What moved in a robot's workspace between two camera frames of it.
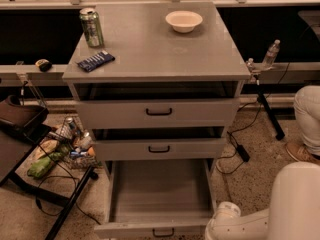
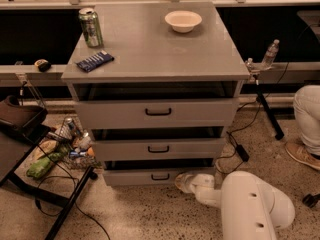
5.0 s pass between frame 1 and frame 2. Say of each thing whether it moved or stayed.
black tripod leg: stayed
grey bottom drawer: moved
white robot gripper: moved
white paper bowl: stayed
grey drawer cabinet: stayed
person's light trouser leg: stayed
